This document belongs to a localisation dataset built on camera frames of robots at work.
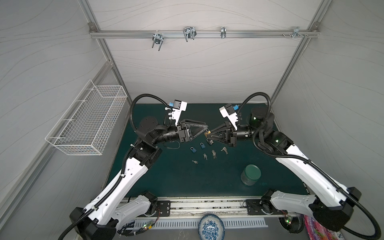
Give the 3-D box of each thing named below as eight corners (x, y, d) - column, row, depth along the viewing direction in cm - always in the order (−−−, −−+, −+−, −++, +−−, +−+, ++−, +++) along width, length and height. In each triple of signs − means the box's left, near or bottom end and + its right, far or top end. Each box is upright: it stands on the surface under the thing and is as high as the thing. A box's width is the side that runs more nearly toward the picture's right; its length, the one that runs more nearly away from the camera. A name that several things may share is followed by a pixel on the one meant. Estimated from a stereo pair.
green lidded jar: (242, 185, 83) (247, 179, 74) (239, 171, 88) (244, 164, 79) (255, 185, 83) (262, 179, 74) (252, 171, 88) (258, 164, 79)
